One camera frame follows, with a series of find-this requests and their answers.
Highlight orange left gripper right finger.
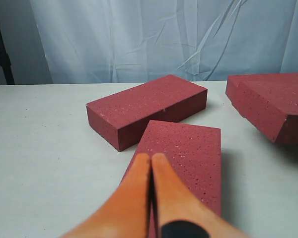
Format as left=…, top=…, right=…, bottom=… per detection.
left=151, top=153, right=246, bottom=238

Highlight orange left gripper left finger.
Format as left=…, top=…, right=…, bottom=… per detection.
left=62, top=153, right=151, bottom=238

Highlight red brick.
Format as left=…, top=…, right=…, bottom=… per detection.
left=119, top=120, right=222, bottom=215
left=86, top=74, right=208, bottom=152

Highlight second row brick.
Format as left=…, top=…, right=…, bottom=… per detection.
left=234, top=76, right=298, bottom=145

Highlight top row left brick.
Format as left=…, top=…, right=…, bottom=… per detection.
left=225, top=75, right=250, bottom=118

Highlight white backdrop curtain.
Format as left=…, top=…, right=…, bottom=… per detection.
left=31, top=0, right=298, bottom=84

